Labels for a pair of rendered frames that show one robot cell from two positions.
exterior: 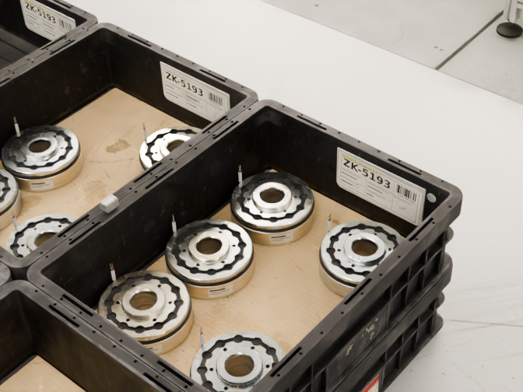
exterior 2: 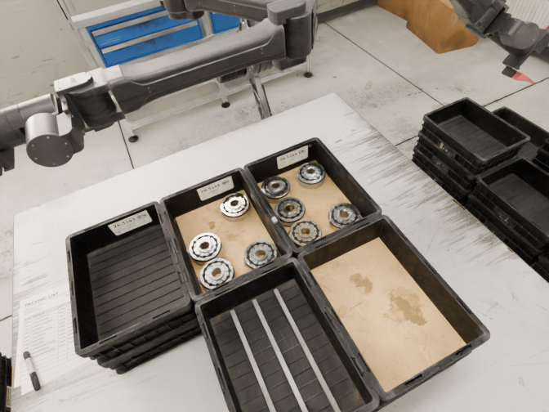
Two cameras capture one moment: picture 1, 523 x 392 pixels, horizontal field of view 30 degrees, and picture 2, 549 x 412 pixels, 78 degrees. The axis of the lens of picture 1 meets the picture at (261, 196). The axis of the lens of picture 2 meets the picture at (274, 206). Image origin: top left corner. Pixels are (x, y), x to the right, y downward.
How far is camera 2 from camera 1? 0.86 m
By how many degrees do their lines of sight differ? 41
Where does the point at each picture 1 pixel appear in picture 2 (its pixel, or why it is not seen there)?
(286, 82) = (183, 179)
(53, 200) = (229, 252)
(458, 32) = (121, 151)
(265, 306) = (314, 205)
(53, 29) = (134, 223)
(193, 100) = (215, 190)
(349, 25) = (86, 179)
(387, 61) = (194, 150)
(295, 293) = (312, 196)
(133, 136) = (209, 218)
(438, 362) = not seen: hidden behind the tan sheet
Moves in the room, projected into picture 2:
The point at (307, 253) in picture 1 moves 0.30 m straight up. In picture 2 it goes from (297, 188) to (293, 121)
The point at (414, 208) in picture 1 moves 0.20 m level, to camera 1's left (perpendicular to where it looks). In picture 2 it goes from (305, 153) to (285, 193)
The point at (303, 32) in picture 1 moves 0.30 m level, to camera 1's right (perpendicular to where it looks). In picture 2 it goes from (159, 165) to (193, 124)
